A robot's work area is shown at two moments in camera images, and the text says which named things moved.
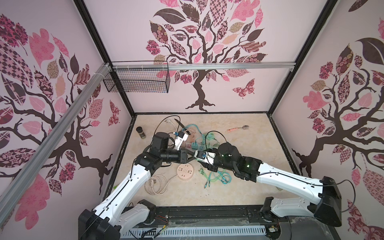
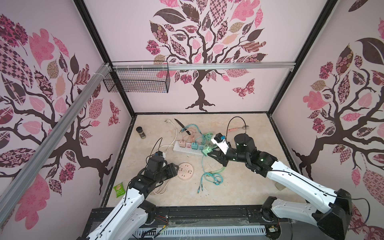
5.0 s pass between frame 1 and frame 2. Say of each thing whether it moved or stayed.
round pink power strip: stayed
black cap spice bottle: stayed
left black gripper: moved
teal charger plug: stayed
